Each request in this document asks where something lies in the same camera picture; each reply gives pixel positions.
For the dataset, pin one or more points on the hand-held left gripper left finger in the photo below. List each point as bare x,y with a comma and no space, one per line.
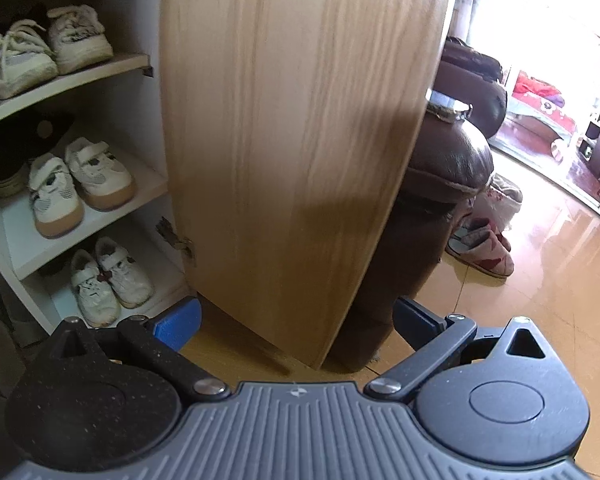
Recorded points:
175,322

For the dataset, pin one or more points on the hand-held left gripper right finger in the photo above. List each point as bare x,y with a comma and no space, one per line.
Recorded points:
415,317

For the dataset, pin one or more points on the white shoe maroon stripe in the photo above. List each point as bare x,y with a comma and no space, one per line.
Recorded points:
90,290
125,272

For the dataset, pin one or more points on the white velcro shoe tan sole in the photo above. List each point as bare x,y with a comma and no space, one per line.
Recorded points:
55,197
97,172

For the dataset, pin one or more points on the white shoe cabinet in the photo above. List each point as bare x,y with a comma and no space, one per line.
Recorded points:
125,125

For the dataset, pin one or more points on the white lace-up sneaker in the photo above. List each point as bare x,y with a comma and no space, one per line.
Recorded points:
22,65
77,40

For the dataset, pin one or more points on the pink and red slipper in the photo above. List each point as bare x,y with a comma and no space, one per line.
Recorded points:
485,257
480,224

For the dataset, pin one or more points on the brown leather sofa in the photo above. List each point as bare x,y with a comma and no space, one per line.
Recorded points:
430,200
480,85

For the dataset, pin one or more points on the dark shoe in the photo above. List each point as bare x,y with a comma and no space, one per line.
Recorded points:
55,267

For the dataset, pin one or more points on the floral plastic bag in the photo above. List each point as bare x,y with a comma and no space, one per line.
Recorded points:
500,197

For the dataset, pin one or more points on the grey boot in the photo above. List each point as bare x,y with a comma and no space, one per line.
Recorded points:
2,355

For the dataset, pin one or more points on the wooden cabinet door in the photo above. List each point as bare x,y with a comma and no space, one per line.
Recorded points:
290,135

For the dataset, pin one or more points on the black high-top sneaker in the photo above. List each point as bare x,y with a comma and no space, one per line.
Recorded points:
45,125
5,165

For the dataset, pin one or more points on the red floral bedding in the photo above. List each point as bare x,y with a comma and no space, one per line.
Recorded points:
535,95

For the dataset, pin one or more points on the dark cabinet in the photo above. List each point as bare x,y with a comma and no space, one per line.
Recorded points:
597,140

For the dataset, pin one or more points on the white curtain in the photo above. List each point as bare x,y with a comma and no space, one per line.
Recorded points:
467,0

